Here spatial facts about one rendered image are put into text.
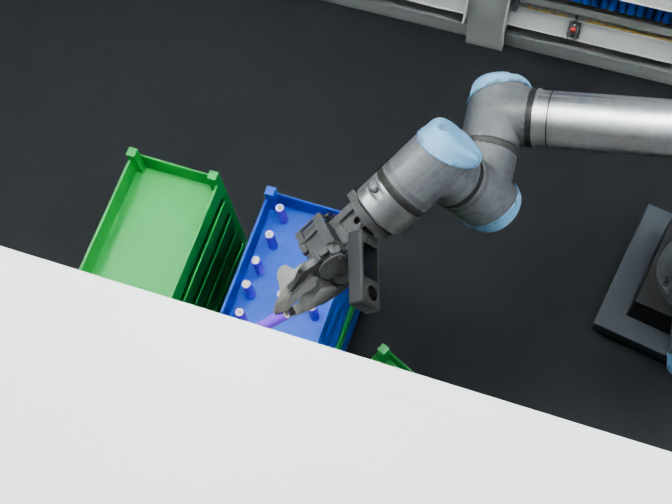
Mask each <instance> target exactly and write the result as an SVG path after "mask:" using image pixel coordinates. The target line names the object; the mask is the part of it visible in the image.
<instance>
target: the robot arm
mask: <svg viewBox="0 0 672 504"><path fill-rule="evenodd" d="M520 146H521V147H532V148H536V147H548V148H559V149H570V150H581V151H592V152H603V153H614V154H625V155H636V156H647V157H658V158H669V159H672V99H664V98H650V97H636V96H622V95H608V94H595V93H581V92H567V91H553V90H544V89H542V88H533V87H531V84H530V83H529V81H528V80H527V79H526V78H524V77H523V76H521V75H518V74H512V73H509V72H492V73H487V74H485V75H482V76H480V77H479V78H478V79H476V81H475V82H474V83H473V85H472V88H471V92H470V96H469V97H468V99H467V109H466V114H465V119H464V124H463V128H462V129H460V128H458V126H457V125H455V124H454V123H453V122H451V121H449V120H447V119H445V118H435V119H433V120H431V121H430V122H429V123H428V124H427V125H426V126H425V127H422V128H420V129H419V130H418V131H417V134H416V135H415V136H414V137H413V138H412V139H411V140H410V141H409V142H408V143H406V144H405V145H404V146H403V147H402V148H401V149H400V150H399V151H398V152H397V153H396V154H395V155H394V156H393V157H392V158H391V159H390V160H389V161H388V162H387V163H385V164H384V165H383V167H381V168H380V169H379V170H378V171H377V172H376V173H375V174H374V175H373V176H372V177H371V178H370V179H369V180H368V181H367V182H366V183H364V184H363V185H362V186H361V187H360V188H359V189H358V190H357V191H356V190H354V189H353V190H352V191H351V192H350V193H349V194H348V195H347V196H348V198H349V200H350V201H351V202H350V203H349V204H348V205H347V206H346V207H345V208H344V209H343V210H342V211H341V212H339V213H338V214H337V215H336V214H333V213H332V212H328V213H326V214H325V215H323V214H321V213H319V212H318V213H317V214H316V215H315V216H314V217H313V218H312V219H311V220H309V221H308V222H307V223H306V224H305V225H304V226H303V227H302V228H301V229H300V230H299V231H298V232H297V233H296V234H295V237H296V239H297V240H298V242H299V245H298V246H299V248H300V250H301V252H302V254H303V255H305V256H307V257H308V260H306V261H305V262H303V263H301V264H300V265H299V266H298V267H297V268H295V269H293V268H291V267H289V266H288V265H283V266H281V267H280V268H279V269H278V271H277V278H278V284H279V289H280V295H279V297H278V299H277V301H276V303H275V306H274V309H273V312H274V313H275V314H279V313H283V312H287V311H289V313H290V317H293V316H297V315H299V314H302V313H304V312H307V311H309V310H312V309H314V308H316V307H317V306H319V305H323V304H324V303H326V302H328V301H329V300H331V299H333V298H334V297H336V296H338V295H339V294H340V293H342V292H343V291H344V290H345V289H346V288H347V287H348V286H349V304H350V305H351V306H352V307H354V308H356V309H358V310H360V311H362V312H364V313H366V314H368V313H372V312H376V311H378V310H379V308H380V304H379V270H378V240H377V238H375V237H373V236H374V234H375V235H377V236H378V237H380V238H382V239H387V238H388V237H389V236H390V235H391V234H392V235H396V236H399V235H401V234H402V233H403V232H404V231H405V230H407V229H408V228H409V227H410V226H411V225H412V224H413V223H414V222H415V221H416V220H417V219H419V218H420V216H422V215H423V214H424V213H425V212H426V211H427V210H428V209H429V208H430V207H432V206H433V205H434V204H435V203H437V204H438V205H440V206H441V207H443V208H444V209H446V210H447V211H449V212H450V213H452V214H453V215H454V216H456V217H457V218H459V219H460V220H462V221H463V223H464V224H465V225H467V226H469V227H472V228H474V229H476V230H478V231H480V232H485V233H489V232H495V231H498V230H500V229H502V228H504V227H506V226H507V225H508V224H509V223H510V222H511V221H512V220H513V219H514V218H515V217H516V215H517V213H518V211H519V209H520V206H521V193H520V191H519V188H518V186H517V185H516V184H515V183H514V182H512V181H513V176H514V171H515V166H516V161H517V157H518V152H519V147H520ZM329 213H332V215H331V216H330V215H328V214H329ZM334 215H335V216H334ZM332 216H334V217H332ZM323 218H324V219H326V221H325V220H324V219H323ZM328 221H329V222H328ZM302 231H303V232H302ZM656 278H657V283H658V286H659V289H660V291H661V293H662V295H663V297H664V298H665V299H666V301H667V302H668V303H669V304H670V305H671V306H672V241H671V242H670V243H669V244H668V245H667V246H666V247H665V248H664V250H663V252H662V253H661V255H660V257H659V260H658V263H657V268H656ZM298 300H299V302H298V303H296V302H297V301H298ZM294 303H296V304H295V305H293V304H294ZM292 305H293V306H292Z"/></svg>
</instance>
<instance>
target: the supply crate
mask: <svg viewBox="0 0 672 504"><path fill-rule="evenodd" d="M264 195H265V198H266V199H265V200H264V203H263V205H262V208H261V210H260V213H259V215H258V218H257V220H256V223H255V225H254V228H253V230H252V233H251V235H250V238H249V240H248V243H247V245H246V248H245V250H244V253H243V255H242V258H241V260H240V263H239V266H238V268H237V271H236V273H235V276H234V278H233V281H232V283H231V286H230V288H229V291H228V293H227V296H226V298H225V301H224V303H223V306H222V308H221V311H220V313H221V314H224V315H227V316H231V317H234V318H237V317H236V315H235V310H236V309H237V308H243V309H244V311H245V313H246V315H247V317H248V319H249V322H250V323H253V324H255V323H257V322H259V321H261V320H263V319H264V318H266V317H268V316H270V315H271V314H273V313H274V312H273V309H274V306H275V303H276V301H277V299H278V298H277V295H276V294H277V291H278V290H280V289H279V284H278V278H277V271H278V269H279V268H280V267H281V266H283V265H288V266H289V267H291V268H293V269H295V268H297V267H298V266H299V265H300V264H301V263H303V262H305V261H306V260H308V257H307V256H305V255H303V254H302V252H301V250H300V248H299V246H298V245H299V242H298V240H297V239H296V237H295V234H296V233H297V232H298V231H299V230H300V229H301V228H302V227H303V226H304V225H305V224H306V223H307V222H308V221H309V220H311V219H312V218H313V217H314V216H315V215H316V214H317V213H318V212H319V213H321V214H323V215H325V214H326V213H328V212H332V213H333V214H336V215H337V214H338V213H339V212H341V211H339V210H335V209H332V208H329V207H325V206H322V205H318V204H315V203H311V202H308V201H304V200H301V199H297V198H294V197H290V196H287V195H283V194H280V193H278V192H277V189H276V188H275V187H271V186H267V187H266V190H265V192H264ZM277 204H283V205H284V208H285V211H286V214H287V217H288V222H287V223H286V224H281V223H280V222H279V219H278V216H277V213H276V210H275V207H276V205H277ZM332 213H329V214H328V215H330V216H331V215H332ZM268 230H271V231H273V233H274V235H275V238H276V241H277V244H278V247H277V249H275V250H271V249H270V248H269V246H268V243H267V240H266V238H265V232H266V231H268ZM254 256H258V257H260V259H261V262H262V264H263V267H264V269H265V273H264V274H263V275H257V274H256V271H255V269H254V267H253V264H252V262H251V259H252V257H254ZM244 280H249V281H250V282H251V284H252V286H253V288H254V291H255V293H256V295H255V297H254V298H252V299H250V298H248V297H247V295H246V293H245V291H244V289H243V287H242V282H243V281H244ZM340 294H341V293H340ZM340 294H339V295H338V296H336V297H334V298H333V299H331V300H329V301H328V302H326V303H324V304H323V305H319V306H317V309H318V313H319V319H318V320H317V321H312V320H311V318H310V315H309V312H308V311H307V312H304V313H302V314H299V315H297V316H293V317H290V318H289V319H287V320H286V321H284V322H282V323H280V324H278V325H277V326H275V327H273V328H271V329H273V330H276V331H279V332H283V333H286V334H289V335H292V336H296V337H299V338H302V339H305V340H309V341H312V342H315V343H318V344H323V341H324V338H325V335H326V333H327V330H328V327H329V324H330V321H331V319H332V316H333V313H334V310H335V307H336V305H337V302H338V299H339V296H340ZM237 319H238V318H237Z"/></svg>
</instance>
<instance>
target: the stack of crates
mask: <svg viewBox="0 0 672 504"><path fill-rule="evenodd" d="M126 156H127V158H128V159H129V160H128V161H127V164H126V166H125V168H124V170H123V172H122V175H121V177H120V179H119V181H118V183H117V186H116V188H115V190H114V192H113V195H112V197H111V199H110V201H109V203H108V206H107V208H106V210H105V212H104V214H103V217H102V219H101V221H100V223H99V225H98V228H97V230H96V232H95V234H94V237H93V239H92V241H91V243H90V245H89V248H88V250H87V252H86V254H85V256H84V259H83V261H82V263H81V265H80V267H79V270H81V271H84V272H87V273H91V274H94V275H97V276H100V277H104V278H107V279H110V280H113V281H117V282H120V283H123V284H126V285H130V286H133V287H136V288H139V289H143V290H146V291H149V292H152V293H156V294H159V295H162V296H165V297H169V298H172V299H175V300H178V301H182V302H185V303H188V304H192V305H195V306H198V307H201V308H205V309H208V310H211V311H214V312H218V313H220V311H221V308H222V306H223V303H224V301H225V298H226V296H227V293H228V291H229V288H230V286H231V283H232V281H233V278H234V276H235V273H236V271H237V268H238V266H239V263H240V260H241V258H242V255H243V253H244V250H245V248H246V245H247V243H248V241H247V239H246V236H245V234H244V232H243V229H242V227H241V224H240V222H239V220H238V217H237V215H236V212H235V210H234V208H233V205H232V203H231V200H230V198H229V196H228V193H227V191H226V188H225V186H224V184H223V181H222V179H221V177H220V174H219V172H216V171H213V170H210V171H209V173H208V174H207V173H204V172H200V171H197V170H193V169H190V168H186V167H183V166H179V165H176V164H173V163H169V162H166V161H162V160H159V159H155V158H152V157H148V156H145V155H141V154H140V152H139V151H138V149H136V148H132V147H129V148H128V150H127V153H126Z"/></svg>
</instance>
